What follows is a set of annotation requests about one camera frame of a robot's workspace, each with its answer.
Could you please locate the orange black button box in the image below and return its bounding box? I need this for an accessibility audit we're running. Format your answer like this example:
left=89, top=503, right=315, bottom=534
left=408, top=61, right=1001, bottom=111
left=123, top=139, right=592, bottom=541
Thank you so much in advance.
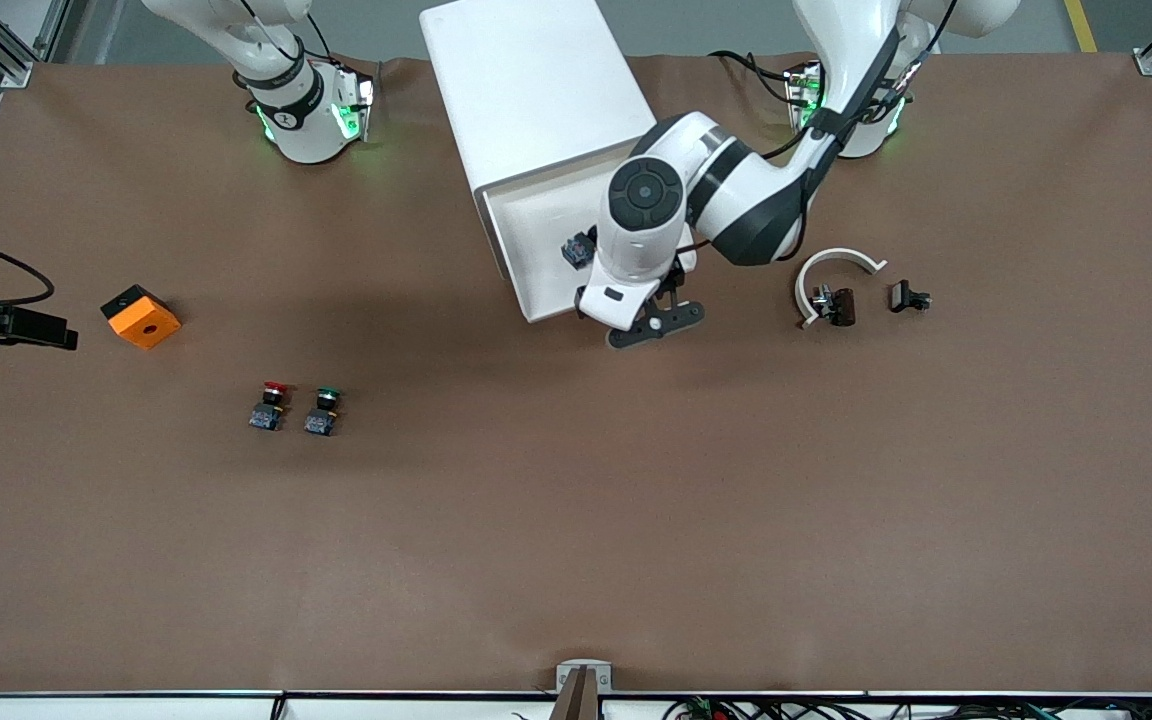
left=100, top=284, right=182, bottom=351

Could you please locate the yellow push button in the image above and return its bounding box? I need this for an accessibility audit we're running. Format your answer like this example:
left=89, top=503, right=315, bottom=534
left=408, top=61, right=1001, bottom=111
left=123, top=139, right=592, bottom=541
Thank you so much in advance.
left=560, top=228, right=599, bottom=271

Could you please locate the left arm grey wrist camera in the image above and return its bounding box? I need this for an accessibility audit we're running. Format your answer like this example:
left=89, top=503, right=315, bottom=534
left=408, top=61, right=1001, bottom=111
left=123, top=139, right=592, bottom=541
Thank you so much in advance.
left=604, top=298, right=708, bottom=352

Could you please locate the brown-handled chrome valve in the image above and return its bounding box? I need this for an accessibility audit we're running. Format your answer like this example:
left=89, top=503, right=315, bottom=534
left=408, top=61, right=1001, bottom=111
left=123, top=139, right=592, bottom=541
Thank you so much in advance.
left=810, top=285, right=857, bottom=328

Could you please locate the white table edge rail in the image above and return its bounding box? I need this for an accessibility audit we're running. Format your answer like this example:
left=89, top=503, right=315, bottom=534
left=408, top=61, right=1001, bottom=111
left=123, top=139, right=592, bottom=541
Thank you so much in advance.
left=0, top=690, right=1152, bottom=720

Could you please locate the red push button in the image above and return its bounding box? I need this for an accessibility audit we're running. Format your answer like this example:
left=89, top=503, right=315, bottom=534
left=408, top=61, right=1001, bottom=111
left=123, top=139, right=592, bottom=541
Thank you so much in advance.
left=248, top=380, right=295, bottom=433

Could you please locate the grey metal table bracket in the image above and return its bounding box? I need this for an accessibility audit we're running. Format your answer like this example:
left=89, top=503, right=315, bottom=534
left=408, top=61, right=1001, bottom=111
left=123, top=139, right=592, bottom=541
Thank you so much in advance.
left=554, top=660, right=615, bottom=720

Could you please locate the green push button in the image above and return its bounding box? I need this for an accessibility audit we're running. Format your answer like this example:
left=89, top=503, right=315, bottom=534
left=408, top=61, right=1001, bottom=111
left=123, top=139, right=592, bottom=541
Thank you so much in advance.
left=303, top=387, right=347, bottom=437

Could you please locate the white half-ring clamp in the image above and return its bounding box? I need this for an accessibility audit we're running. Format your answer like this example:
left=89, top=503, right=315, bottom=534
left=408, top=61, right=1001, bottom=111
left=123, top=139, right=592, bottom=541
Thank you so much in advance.
left=794, top=247, right=888, bottom=329

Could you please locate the black base cable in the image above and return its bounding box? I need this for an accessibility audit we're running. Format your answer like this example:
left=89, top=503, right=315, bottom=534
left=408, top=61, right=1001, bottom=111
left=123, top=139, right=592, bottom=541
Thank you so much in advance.
left=708, top=48, right=805, bottom=101

